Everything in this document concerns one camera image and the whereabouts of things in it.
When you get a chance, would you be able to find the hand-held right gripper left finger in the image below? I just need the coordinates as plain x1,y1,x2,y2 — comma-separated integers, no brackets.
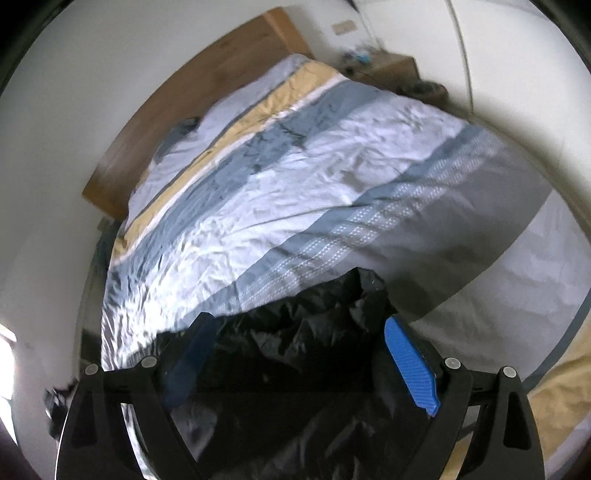
54,311,217,480

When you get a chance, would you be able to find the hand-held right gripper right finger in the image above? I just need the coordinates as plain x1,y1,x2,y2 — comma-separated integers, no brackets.
383,315,542,480

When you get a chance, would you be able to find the black puffer jacket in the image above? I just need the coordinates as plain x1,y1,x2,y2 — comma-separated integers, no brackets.
152,267,445,480

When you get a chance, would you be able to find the window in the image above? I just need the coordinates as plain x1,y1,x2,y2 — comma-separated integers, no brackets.
0,323,19,400

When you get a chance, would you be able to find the bed with striped duvet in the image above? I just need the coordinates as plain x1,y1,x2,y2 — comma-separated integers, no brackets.
99,53,591,480

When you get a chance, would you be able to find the grey-blue pillow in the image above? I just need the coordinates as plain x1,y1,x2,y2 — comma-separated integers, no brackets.
156,117,200,158

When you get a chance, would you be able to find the wooden bed headboard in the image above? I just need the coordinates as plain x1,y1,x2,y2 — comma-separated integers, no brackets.
82,7,315,221

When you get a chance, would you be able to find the wooden nightstand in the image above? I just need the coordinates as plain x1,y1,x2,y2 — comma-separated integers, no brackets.
341,52,422,94

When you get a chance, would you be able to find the small clutter on nightstand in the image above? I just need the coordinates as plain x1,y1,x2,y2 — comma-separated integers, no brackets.
341,45,376,68

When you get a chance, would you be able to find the white wardrobe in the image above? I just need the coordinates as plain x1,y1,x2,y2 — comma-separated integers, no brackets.
355,0,591,195

